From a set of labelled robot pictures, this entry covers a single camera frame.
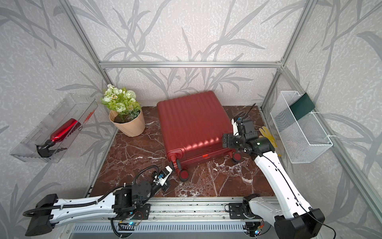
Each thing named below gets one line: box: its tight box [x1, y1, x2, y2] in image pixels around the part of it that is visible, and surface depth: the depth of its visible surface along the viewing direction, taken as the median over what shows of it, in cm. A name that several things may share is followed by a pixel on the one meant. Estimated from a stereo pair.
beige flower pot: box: [108, 108, 146, 138], surface depth 96 cm
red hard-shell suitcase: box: [156, 90, 243, 182], surface depth 79 cm
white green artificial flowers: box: [100, 83, 141, 123], surface depth 88 cm
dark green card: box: [289, 92, 316, 121], surface depth 73 cm
